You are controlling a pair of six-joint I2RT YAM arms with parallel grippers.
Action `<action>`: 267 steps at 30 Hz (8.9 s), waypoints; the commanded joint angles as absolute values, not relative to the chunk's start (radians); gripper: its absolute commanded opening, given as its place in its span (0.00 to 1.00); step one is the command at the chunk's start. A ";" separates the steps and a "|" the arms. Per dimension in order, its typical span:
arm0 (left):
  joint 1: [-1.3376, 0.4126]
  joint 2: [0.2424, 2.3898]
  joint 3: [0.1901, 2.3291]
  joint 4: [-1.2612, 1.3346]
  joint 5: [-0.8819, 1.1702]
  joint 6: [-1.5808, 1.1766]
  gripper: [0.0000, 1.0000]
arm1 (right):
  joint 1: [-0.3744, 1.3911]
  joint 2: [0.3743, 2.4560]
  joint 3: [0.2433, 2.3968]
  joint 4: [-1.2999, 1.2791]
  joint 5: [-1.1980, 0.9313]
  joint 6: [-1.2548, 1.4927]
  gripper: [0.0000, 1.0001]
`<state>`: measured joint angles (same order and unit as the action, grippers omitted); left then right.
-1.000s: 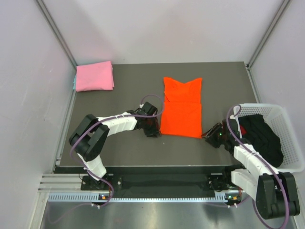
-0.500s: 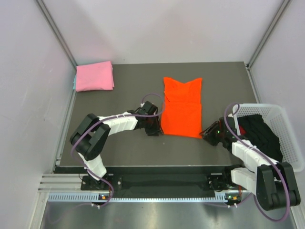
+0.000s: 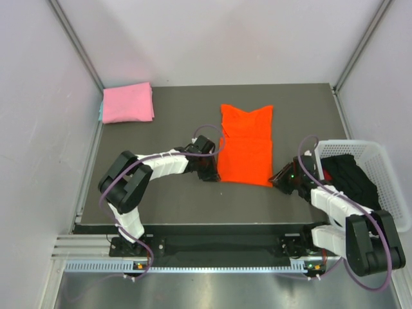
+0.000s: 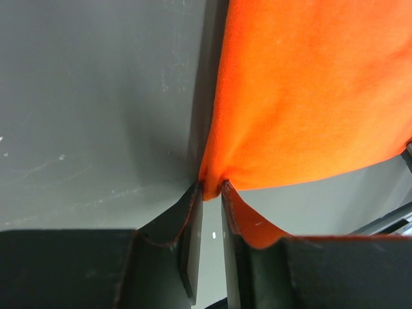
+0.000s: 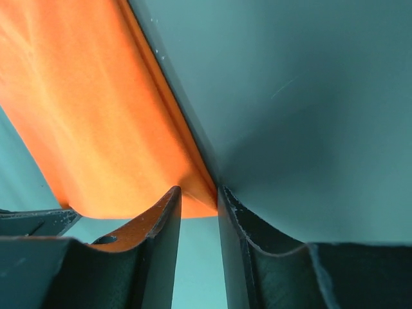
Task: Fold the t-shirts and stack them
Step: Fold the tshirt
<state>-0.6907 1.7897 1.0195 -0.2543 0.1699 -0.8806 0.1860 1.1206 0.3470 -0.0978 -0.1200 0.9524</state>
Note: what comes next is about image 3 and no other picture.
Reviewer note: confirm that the folded pink t shirt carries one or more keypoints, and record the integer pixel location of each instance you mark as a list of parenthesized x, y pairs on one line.
[(131, 103)]

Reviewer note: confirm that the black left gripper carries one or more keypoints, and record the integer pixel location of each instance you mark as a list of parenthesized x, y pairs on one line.
[(212, 175)]

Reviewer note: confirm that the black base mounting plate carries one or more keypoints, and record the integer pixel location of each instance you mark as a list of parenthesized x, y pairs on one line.
[(218, 241)]

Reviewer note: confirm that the orange t shirt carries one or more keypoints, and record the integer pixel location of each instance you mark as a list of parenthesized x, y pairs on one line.
[(247, 146)]

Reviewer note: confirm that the right aluminium frame post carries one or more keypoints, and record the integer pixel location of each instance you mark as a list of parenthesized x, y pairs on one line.
[(361, 46)]

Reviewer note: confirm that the folded teal t shirt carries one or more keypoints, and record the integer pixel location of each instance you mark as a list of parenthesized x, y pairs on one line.
[(100, 111)]

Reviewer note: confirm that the white plastic laundry basket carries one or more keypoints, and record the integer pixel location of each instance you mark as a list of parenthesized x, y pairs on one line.
[(372, 158)]

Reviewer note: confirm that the black t shirt in basket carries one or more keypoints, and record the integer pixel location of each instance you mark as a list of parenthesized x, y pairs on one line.
[(349, 178)]

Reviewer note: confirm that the left aluminium frame post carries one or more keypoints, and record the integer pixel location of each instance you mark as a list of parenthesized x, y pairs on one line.
[(75, 41)]

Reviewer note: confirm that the grey slotted cable duct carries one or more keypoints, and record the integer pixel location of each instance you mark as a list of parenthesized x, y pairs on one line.
[(134, 267)]

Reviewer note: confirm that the red t shirt in basket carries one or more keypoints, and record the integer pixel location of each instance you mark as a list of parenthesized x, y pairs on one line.
[(327, 176)]

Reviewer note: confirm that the aluminium frame post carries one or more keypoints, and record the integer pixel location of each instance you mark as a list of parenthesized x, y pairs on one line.
[(361, 46), (75, 41)]

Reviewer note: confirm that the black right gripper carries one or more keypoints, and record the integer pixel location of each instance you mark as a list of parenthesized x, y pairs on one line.
[(279, 180)]

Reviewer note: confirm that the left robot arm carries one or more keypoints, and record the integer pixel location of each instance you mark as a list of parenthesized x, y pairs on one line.
[(124, 184)]

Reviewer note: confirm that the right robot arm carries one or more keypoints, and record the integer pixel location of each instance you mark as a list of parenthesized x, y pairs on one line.
[(365, 238)]

